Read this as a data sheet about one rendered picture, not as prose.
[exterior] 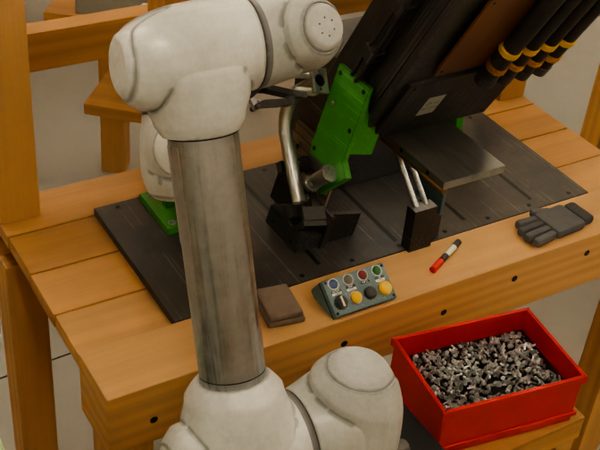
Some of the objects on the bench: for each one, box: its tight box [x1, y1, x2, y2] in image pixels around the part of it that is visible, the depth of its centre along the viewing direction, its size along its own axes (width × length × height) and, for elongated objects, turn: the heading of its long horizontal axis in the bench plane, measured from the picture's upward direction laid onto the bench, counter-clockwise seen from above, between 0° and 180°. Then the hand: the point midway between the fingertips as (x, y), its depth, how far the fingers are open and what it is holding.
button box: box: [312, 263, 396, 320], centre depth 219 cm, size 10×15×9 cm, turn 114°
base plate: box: [94, 113, 588, 324], centre depth 248 cm, size 42×110×2 cm, turn 114°
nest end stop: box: [291, 221, 327, 233], centre depth 229 cm, size 4×7×6 cm, turn 114°
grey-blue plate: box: [414, 173, 447, 238], centre depth 237 cm, size 10×2×14 cm, turn 24°
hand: (304, 82), depth 222 cm, fingers closed on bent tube, 3 cm apart
